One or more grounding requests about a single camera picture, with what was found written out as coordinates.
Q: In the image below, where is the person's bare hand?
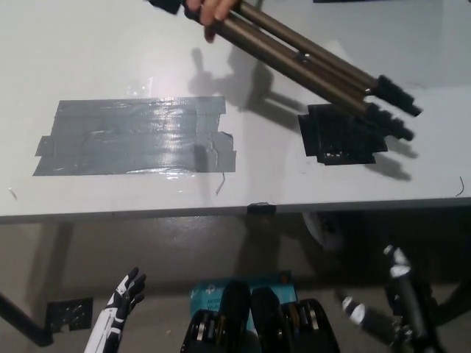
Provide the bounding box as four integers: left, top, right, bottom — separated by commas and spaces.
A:
185, 0, 238, 43

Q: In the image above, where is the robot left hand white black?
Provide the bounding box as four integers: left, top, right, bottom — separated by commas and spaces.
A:
97, 267, 147, 334

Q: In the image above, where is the robot right hand white black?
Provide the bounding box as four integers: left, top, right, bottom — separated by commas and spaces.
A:
338, 243, 448, 353

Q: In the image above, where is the bronze and black camera tripod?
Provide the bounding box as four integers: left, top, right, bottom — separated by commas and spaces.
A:
146, 0, 424, 143

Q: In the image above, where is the black floor tape patch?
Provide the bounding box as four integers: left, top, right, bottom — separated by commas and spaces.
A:
46, 296, 94, 332

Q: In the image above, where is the teal router box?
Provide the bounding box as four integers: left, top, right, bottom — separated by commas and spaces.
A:
188, 271, 297, 332

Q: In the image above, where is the clear tape piece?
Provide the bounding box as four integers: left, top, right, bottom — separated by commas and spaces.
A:
128, 75, 156, 98

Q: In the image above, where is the black table leg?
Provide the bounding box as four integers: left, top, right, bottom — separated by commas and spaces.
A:
0, 289, 56, 349

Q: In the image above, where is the white shoe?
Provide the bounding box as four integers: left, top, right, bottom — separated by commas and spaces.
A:
302, 212, 345, 252

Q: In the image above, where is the small black tape strip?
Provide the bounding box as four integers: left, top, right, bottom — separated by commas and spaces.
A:
247, 201, 277, 216

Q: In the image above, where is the large black tape patch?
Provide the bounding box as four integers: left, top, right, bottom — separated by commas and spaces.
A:
297, 104, 389, 166

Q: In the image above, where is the grey duct tape patch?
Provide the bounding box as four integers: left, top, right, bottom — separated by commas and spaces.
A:
32, 96, 237, 177

